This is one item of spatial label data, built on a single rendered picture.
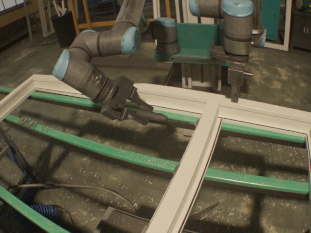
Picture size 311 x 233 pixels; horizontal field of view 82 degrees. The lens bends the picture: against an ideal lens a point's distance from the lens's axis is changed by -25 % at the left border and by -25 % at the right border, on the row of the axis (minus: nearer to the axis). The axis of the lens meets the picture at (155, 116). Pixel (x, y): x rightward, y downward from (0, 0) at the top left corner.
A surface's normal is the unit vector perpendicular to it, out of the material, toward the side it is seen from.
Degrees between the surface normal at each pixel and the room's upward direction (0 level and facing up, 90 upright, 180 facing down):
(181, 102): 90
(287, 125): 90
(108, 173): 0
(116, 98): 57
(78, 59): 48
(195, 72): 90
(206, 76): 90
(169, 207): 0
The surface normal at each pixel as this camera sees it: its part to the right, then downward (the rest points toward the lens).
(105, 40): -0.17, 0.11
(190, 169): -0.11, -0.78
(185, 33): -0.26, 0.62
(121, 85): 0.57, -0.14
